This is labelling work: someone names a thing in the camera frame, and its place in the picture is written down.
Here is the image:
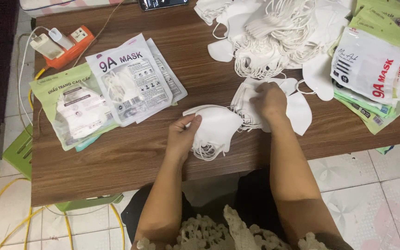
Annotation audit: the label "pink patterned cloth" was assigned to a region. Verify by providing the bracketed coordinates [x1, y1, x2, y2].
[19, 0, 128, 18]

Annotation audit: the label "yellow cable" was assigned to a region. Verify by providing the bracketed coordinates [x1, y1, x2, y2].
[0, 68, 126, 250]

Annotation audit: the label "person's left hand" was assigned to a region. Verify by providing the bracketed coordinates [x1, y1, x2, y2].
[166, 114, 203, 164]

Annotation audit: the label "white filled mask packet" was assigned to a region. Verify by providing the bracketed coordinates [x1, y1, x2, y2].
[85, 33, 173, 128]
[136, 37, 188, 124]

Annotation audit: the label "orange power strip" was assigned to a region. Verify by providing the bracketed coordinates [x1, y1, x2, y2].
[43, 25, 96, 70]

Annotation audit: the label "large heap of white masks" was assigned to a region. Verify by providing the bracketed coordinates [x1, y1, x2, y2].
[194, 0, 354, 101]

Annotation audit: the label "teal mask packet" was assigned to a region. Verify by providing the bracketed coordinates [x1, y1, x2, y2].
[75, 134, 102, 153]

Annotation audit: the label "black phone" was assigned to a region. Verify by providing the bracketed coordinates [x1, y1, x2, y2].
[138, 0, 189, 11]

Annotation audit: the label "fanned stack of white masks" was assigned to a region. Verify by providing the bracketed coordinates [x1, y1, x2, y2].
[229, 77, 313, 136]

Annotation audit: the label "bundle of white masks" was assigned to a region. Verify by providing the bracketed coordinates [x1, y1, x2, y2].
[182, 104, 244, 162]

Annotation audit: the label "white lace top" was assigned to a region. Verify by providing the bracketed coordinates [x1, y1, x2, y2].
[136, 204, 330, 250]

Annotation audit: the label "brown cord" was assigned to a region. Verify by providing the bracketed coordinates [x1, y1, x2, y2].
[72, 0, 125, 67]

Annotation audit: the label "green filled mask packet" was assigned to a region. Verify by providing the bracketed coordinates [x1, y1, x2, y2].
[29, 62, 118, 151]

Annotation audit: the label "white charger cable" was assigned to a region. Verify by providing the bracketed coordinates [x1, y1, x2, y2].
[17, 26, 52, 126]

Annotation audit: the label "person's right hand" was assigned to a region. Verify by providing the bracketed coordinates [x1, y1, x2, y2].
[249, 81, 288, 126]

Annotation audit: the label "pile of empty mask bags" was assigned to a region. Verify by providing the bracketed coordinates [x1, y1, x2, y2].
[329, 0, 400, 135]

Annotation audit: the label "black trousers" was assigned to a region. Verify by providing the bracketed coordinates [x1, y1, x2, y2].
[120, 168, 291, 244]

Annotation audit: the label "white plug adapter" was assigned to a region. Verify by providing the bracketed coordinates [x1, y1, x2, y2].
[48, 28, 75, 50]

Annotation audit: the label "cream charger adapter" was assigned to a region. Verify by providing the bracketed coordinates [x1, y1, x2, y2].
[30, 33, 65, 60]

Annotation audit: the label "green plastic stool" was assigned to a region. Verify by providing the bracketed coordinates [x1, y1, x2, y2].
[2, 123, 124, 213]

